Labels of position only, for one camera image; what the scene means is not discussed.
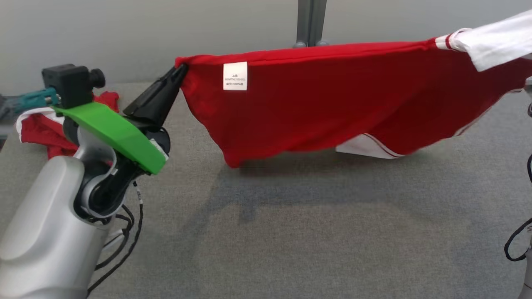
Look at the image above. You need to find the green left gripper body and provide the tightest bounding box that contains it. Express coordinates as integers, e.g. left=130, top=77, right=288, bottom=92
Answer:
left=52, top=102, right=171, bottom=175

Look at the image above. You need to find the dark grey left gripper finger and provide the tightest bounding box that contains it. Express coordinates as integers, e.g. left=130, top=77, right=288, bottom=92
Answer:
left=140, top=69, right=189, bottom=129
left=123, top=65, right=186, bottom=120

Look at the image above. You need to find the red Bulls 23 jersey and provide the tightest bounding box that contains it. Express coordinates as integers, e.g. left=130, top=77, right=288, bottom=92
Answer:
left=16, top=91, right=121, bottom=161

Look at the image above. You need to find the red white-sleeved T-shirt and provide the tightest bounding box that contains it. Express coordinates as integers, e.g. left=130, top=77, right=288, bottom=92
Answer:
left=175, top=10, right=532, bottom=169

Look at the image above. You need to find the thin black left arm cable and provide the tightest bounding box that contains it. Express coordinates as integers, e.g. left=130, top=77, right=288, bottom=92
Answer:
left=95, top=212, right=135, bottom=270
left=86, top=182, right=145, bottom=294

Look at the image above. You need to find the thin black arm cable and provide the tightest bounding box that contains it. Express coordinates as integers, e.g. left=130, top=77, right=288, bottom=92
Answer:
left=504, top=154, right=532, bottom=262
left=86, top=182, right=145, bottom=294
left=95, top=212, right=135, bottom=270

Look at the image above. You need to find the teal left camera connector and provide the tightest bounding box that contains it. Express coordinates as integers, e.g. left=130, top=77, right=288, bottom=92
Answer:
left=19, top=88, right=59, bottom=113

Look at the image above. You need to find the black left camera cable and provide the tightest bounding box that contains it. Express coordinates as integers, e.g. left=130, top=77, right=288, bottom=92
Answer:
left=0, top=95, right=25, bottom=140

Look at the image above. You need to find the grey metal partition post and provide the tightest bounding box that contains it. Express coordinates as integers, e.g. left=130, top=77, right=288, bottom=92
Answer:
left=312, top=0, right=330, bottom=46
left=294, top=0, right=312, bottom=48

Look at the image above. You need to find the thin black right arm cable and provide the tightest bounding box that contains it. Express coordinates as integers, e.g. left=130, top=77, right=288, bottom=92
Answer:
left=504, top=154, right=532, bottom=262

